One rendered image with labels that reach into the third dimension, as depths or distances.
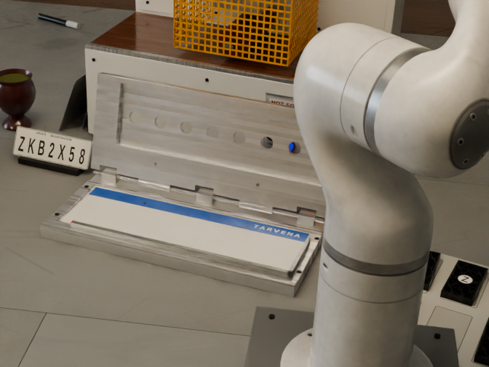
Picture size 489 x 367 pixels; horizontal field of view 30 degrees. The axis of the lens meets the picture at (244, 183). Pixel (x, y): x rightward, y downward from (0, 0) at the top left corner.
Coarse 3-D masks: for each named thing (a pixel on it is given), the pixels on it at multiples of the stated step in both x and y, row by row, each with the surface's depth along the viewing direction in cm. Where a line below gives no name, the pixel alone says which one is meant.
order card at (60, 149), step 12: (24, 132) 174; (36, 132) 173; (48, 132) 172; (24, 144) 174; (36, 144) 173; (48, 144) 172; (60, 144) 172; (72, 144) 171; (84, 144) 170; (24, 156) 174; (36, 156) 173; (48, 156) 172; (60, 156) 172; (72, 156) 171; (84, 156) 170; (84, 168) 170
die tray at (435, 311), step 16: (448, 256) 150; (448, 272) 146; (432, 288) 142; (480, 288) 143; (432, 304) 138; (448, 304) 138; (464, 304) 139; (480, 304) 139; (432, 320) 135; (448, 320) 135; (464, 320) 135; (480, 320) 135; (464, 336) 132; (480, 336) 132; (464, 352) 129
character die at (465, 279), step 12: (456, 264) 146; (468, 264) 146; (456, 276) 143; (468, 276) 143; (480, 276) 144; (444, 288) 140; (456, 288) 141; (468, 288) 141; (456, 300) 139; (468, 300) 138
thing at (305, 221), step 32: (128, 192) 162; (160, 192) 163; (192, 192) 160; (64, 224) 151; (288, 224) 154; (320, 224) 155; (128, 256) 147; (160, 256) 145; (192, 256) 145; (288, 288) 140
